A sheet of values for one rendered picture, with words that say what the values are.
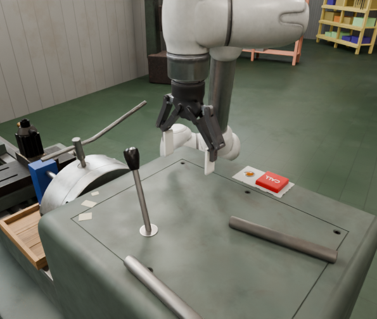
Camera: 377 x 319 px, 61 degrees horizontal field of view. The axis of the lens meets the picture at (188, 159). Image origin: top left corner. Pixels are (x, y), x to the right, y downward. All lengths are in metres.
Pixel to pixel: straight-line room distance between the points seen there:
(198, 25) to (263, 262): 0.45
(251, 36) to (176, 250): 0.43
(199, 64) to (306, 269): 0.43
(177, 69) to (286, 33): 0.22
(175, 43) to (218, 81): 0.68
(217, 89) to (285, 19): 0.71
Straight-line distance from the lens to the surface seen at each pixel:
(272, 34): 0.68
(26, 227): 1.36
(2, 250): 1.85
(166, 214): 0.69
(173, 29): 0.65
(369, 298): 2.39
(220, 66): 1.29
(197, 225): 0.66
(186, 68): 0.67
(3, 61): 4.99
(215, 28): 0.65
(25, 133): 1.51
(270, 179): 0.80
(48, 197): 0.95
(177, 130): 1.51
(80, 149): 0.91
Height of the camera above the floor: 1.69
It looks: 29 degrees down
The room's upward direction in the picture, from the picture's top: straight up
